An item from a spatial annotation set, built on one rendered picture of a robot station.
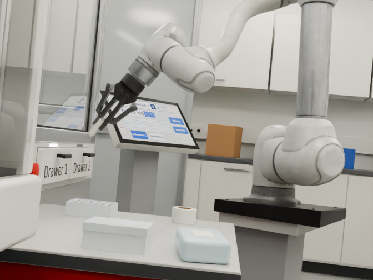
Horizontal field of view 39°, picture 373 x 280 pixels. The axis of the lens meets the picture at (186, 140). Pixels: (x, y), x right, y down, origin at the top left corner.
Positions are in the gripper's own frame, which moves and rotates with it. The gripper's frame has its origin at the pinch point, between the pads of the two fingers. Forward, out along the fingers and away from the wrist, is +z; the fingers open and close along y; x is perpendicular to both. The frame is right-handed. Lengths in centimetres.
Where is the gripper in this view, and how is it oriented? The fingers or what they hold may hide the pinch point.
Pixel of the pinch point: (96, 127)
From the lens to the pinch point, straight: 173.0
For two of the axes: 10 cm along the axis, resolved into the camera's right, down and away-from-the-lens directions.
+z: -6.5, 7.6, 0.3
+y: -7.6, -6.5, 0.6
